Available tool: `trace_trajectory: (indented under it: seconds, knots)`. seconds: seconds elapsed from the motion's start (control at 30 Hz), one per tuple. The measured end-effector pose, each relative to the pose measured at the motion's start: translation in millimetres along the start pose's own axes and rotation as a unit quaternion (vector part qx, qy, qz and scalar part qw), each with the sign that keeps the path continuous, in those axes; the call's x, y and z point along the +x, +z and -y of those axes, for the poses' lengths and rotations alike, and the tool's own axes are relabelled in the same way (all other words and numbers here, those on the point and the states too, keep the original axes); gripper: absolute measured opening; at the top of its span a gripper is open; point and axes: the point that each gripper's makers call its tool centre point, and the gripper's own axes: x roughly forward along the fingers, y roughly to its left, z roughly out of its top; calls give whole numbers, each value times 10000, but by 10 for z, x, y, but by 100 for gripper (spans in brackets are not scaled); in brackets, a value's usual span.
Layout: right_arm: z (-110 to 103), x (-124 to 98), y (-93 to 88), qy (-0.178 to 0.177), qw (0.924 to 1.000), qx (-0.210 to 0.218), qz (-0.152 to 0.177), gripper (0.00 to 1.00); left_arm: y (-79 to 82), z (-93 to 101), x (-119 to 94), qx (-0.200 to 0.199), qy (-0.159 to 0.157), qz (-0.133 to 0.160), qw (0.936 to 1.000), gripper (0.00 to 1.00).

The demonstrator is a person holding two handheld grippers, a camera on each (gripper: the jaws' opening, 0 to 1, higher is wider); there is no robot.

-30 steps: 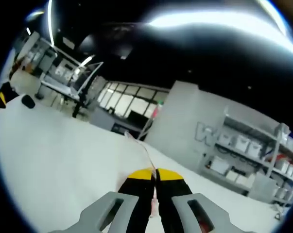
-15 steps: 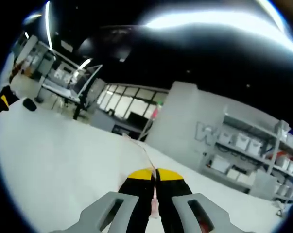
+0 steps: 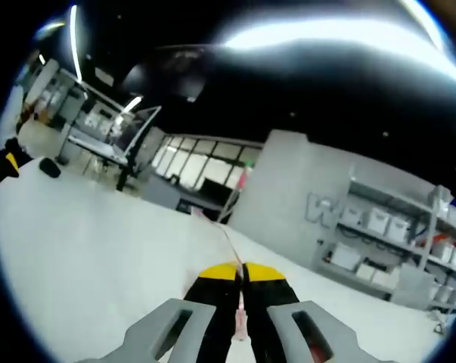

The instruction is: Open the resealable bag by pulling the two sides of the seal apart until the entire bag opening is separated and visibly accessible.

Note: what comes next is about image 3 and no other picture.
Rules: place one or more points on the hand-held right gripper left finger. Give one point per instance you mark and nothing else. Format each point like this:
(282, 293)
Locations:
(186, 325)

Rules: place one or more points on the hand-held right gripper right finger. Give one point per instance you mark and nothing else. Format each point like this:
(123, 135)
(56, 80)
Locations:
(284, 325)

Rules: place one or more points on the clear resealable bag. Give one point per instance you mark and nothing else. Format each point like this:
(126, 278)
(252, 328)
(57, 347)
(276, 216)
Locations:
(241, 321)

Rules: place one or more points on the black computer mouse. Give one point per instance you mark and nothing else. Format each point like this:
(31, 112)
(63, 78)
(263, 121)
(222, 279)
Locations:
(50, 167)

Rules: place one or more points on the white standing desk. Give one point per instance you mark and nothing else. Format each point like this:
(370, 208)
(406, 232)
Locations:
(95, 145)

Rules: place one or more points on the grey low cabinet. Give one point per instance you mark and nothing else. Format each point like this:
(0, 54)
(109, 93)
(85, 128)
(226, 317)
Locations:
(163, 194)

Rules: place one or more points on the computer monitor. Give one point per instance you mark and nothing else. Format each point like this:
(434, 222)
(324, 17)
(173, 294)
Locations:
(144, 128)

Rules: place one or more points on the black flat monitor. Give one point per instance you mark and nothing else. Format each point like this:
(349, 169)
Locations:
(216, 191)

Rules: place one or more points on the grey metal shelf rack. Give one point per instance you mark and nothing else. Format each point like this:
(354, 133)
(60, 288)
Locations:
(401, 242)

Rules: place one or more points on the group of white storage bins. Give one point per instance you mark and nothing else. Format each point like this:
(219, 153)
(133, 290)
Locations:
(386, 223)

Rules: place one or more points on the pink hanging item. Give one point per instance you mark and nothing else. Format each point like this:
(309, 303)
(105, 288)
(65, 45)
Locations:
(243, 177)

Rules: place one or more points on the ceiling-hung dark screen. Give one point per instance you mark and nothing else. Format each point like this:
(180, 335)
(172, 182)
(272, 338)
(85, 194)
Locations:
(174, 72)

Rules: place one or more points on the ceiling light strip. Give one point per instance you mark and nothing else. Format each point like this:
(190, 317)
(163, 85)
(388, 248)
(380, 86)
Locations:
(326, 34)

